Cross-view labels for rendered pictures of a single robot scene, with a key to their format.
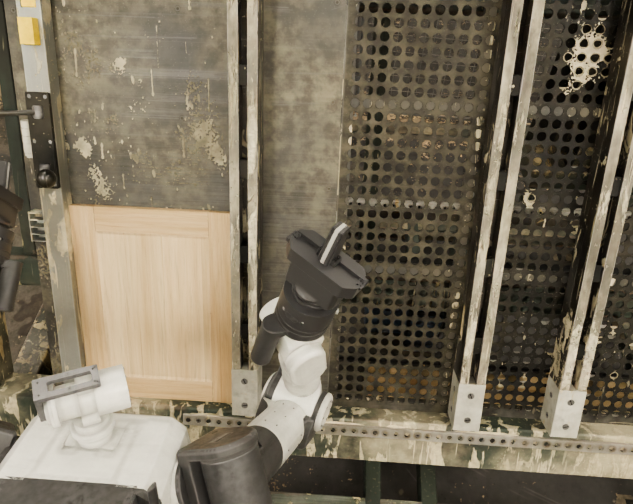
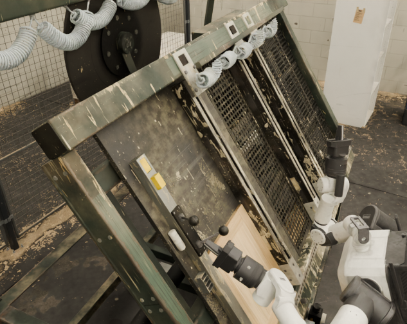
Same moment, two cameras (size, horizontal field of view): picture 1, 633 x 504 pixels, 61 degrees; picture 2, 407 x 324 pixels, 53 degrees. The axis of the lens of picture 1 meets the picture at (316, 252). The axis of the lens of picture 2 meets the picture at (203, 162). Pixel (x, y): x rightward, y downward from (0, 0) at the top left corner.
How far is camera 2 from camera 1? 168 cm
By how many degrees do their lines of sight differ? 53
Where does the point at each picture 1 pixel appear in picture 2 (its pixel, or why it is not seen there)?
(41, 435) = (361, 262)
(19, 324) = not seen: outside the picture
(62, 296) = (235, 306)
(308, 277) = (342, 147)
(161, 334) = not seen: hidden behind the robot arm
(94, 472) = (382, 242)
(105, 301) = (241, 292)
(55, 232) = (215, 274)
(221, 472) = (382, 215)
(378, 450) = (320, 251)
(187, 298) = (254, 256)
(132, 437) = not seen: hidden behind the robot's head
